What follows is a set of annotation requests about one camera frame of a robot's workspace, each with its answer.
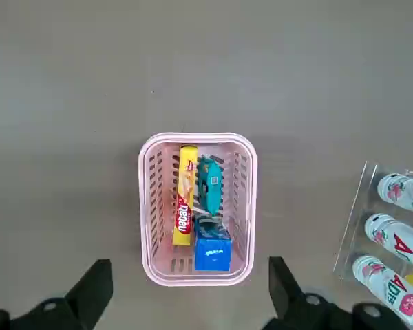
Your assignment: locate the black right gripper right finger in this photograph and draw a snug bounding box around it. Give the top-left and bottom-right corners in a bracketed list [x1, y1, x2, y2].
[261, 256, 412, 330]

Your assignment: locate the blue cookie box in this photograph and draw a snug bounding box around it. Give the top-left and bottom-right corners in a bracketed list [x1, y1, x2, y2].
[193, 216, 233, 272]

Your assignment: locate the white pink-capped milk bottle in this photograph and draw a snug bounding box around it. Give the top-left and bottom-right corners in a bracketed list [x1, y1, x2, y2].
[364, 213, 413, 276]
[377, 173, 413, 217]
[352, 254, 413, 329]

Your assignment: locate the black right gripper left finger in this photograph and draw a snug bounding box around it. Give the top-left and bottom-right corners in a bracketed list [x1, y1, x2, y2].
[0, 258, 114, 330]

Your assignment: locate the yellow wafer snack pack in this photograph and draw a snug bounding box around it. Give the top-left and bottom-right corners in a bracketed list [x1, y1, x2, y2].
[172, 144, 199, 247]

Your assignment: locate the teal snack packet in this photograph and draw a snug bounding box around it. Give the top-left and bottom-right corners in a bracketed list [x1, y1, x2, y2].
[195, 155, 224, 217]

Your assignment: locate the clear acrylic bottle shelf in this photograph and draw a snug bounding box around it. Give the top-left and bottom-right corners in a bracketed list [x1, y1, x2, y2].
[332, 160, 413, 330]

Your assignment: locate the pink plastic basket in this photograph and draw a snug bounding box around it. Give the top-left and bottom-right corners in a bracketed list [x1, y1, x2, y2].
[138, 132, 259, 287]

